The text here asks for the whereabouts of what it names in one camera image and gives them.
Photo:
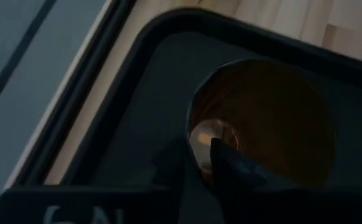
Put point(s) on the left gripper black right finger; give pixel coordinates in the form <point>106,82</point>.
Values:
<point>234,168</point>

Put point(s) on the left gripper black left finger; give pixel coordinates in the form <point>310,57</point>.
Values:
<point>168,161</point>

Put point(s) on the amber glass cup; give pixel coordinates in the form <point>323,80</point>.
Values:
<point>277,118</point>

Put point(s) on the black plastic tray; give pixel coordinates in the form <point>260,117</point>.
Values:
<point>156,93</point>

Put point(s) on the black aluminium table frame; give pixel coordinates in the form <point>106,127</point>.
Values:
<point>75,90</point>

